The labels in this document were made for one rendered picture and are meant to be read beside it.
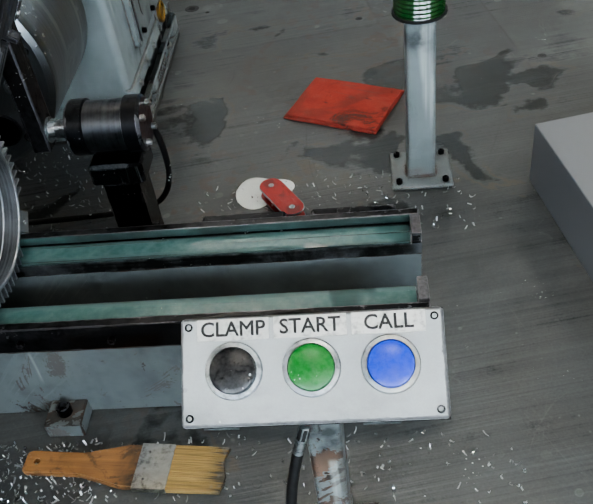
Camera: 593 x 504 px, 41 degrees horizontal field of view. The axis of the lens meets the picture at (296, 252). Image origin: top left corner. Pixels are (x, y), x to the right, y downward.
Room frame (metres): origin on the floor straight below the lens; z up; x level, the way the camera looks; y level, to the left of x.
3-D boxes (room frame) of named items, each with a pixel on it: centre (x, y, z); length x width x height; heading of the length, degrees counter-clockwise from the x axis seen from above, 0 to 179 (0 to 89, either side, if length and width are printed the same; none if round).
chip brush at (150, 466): (0.45, 0.20, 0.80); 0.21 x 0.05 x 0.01; 78
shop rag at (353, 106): (1.04, -0.11, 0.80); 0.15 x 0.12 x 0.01; 58
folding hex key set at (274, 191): (0.82, 0.01, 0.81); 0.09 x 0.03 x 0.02; 24
